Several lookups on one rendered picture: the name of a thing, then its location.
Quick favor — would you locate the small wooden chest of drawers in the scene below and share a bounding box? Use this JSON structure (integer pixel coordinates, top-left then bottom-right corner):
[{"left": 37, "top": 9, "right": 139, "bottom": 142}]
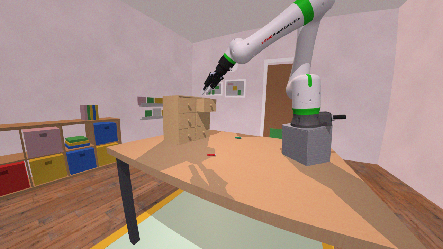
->
[{"left": 163, "top": 95, "right": 203, "bottom": 145}]

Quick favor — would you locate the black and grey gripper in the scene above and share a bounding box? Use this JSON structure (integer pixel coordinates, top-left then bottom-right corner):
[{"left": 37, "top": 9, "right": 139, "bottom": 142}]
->
[{"left": 200, "top": 64, "right": 227, "bottom": 95}]

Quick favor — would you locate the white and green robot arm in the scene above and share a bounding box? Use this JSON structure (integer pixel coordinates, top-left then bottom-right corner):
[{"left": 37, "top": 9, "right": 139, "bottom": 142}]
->
[{"left": 218, "top": 0, "right": 346, "bottom": 128}]

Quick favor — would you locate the brown wooden drawer front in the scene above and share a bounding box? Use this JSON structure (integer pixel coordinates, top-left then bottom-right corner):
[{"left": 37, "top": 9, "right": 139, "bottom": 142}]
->
[
  {"left": 196, "top": 125, "right": 209, "bottom": 139},
  {"left": 196, "top": 98, "right": 216, "bottom": 112},
  {"left": 196, "top": 112, "right": 209, "bottom": 126},
  {"left": 179, "top": 113, "right": 196, "bottom": 128},
  {"left": 179, "top": 97, "right": 196, "bottom": 112},
  {"left": 179, "top": 127, "right": 196, "bottom": 144}
]

